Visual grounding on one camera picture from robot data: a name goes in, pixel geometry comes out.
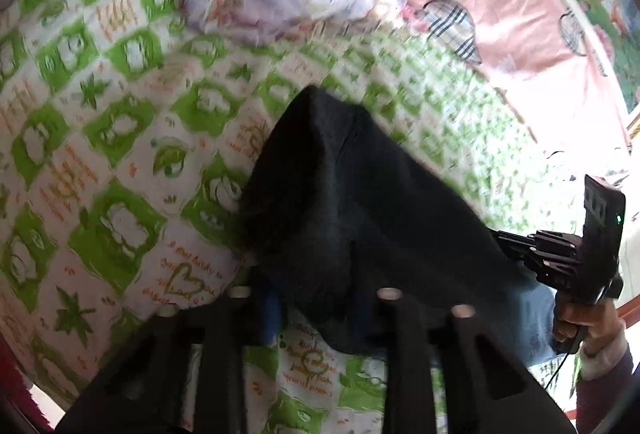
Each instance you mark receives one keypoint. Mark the person's right forearm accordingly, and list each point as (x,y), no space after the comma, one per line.
(607,384)

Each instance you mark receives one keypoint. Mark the green white printed bed sheet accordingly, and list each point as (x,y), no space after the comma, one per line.
(130,139)

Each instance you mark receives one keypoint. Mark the dark red fuzzy cloth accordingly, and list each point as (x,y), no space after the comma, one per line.
(25,394)

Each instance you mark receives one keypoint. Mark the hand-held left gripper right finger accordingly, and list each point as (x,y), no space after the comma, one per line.
(400,329)

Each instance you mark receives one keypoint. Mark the black pants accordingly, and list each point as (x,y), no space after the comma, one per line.
(360,224)

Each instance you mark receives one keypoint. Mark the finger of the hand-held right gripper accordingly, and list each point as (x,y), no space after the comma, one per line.
(515,246)

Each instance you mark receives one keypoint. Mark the person's right hand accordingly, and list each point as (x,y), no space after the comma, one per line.
(585,321)

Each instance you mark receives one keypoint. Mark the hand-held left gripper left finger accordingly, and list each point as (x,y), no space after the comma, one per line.
(270,314)

